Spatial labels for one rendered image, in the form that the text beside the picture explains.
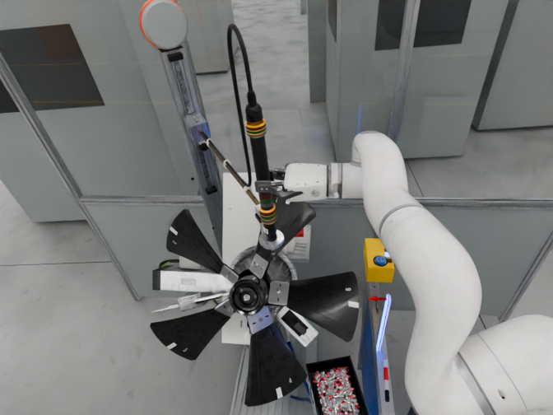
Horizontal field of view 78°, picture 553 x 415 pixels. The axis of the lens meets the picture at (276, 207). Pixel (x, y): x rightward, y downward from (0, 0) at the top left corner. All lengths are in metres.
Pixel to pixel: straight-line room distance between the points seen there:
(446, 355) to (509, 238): 1.68
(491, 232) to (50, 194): 3.46
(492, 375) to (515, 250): 1.73
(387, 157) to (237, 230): 0.83
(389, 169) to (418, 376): 0.36
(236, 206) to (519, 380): 1.09
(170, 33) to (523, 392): 1.30
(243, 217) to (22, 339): 2.18
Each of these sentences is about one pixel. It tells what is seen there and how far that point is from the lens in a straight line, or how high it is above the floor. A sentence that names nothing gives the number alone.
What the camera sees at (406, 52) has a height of 1.71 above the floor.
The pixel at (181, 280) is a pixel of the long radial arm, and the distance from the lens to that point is 1.37.
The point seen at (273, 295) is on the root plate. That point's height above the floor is 1.19.
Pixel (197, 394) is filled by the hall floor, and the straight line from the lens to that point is 2.38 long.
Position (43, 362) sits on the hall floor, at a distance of 2.96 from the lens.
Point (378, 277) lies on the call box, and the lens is 1.44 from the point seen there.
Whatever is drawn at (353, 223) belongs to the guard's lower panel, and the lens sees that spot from 1.88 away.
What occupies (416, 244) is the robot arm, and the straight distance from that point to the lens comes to 0.49.
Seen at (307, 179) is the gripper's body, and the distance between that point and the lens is 0.79.
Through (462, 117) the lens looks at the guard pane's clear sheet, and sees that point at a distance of 1.64.
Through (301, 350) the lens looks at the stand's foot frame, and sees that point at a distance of 2.32.
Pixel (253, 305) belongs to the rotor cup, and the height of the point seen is 1.20.
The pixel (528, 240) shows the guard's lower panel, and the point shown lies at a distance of 2.20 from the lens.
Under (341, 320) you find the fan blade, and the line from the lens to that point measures 1.15.
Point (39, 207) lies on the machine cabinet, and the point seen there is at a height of 0.24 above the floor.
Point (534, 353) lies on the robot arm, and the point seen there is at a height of 1.71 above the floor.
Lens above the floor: 2.13
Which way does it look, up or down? 40 degrees down
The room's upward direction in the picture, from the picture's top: 7 degrees counter-clockwise
